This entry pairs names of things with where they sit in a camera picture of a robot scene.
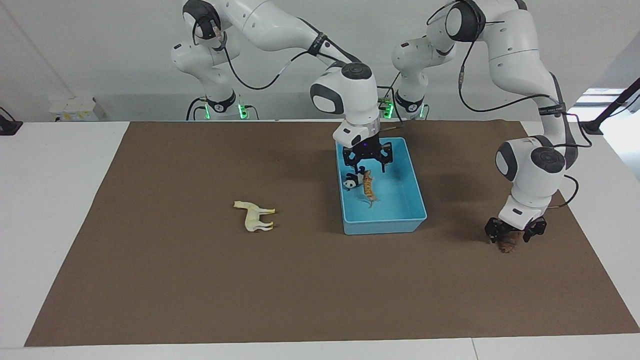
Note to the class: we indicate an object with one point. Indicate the brown lion toy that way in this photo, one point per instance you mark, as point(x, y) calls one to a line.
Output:
point(507, 246)

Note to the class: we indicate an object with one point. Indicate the black white panda toy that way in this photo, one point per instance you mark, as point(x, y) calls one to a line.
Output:
point(351, 183)

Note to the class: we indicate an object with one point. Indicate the cream horse toy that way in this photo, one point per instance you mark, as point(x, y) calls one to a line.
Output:
point(252, 220)

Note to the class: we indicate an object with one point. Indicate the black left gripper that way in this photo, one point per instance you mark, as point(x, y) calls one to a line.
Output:
point(492, 225)

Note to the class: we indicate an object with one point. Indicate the orange tiger toy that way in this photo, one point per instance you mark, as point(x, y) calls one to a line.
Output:
point(369, 189)

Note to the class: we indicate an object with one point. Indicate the black clamp stand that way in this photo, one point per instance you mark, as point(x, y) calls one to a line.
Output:
point(9, 127)

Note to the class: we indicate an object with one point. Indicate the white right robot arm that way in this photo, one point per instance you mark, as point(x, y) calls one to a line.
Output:
point(345, 95)

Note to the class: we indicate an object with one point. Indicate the light blue storage box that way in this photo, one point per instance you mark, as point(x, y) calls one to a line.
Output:
point(395, 210)

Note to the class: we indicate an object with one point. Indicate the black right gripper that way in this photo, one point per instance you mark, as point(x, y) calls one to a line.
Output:
point(367, 149)

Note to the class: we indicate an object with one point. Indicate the white box yellow label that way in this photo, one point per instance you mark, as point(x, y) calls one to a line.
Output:
point(75, 107)

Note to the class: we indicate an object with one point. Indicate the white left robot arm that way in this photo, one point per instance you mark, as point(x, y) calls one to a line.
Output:
point(530, 170)

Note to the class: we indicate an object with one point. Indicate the black angled stand pole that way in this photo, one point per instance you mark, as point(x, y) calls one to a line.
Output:
point(592, 126)

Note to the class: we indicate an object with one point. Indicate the brown table mat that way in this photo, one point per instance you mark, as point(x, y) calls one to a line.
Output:
point(310, 280)

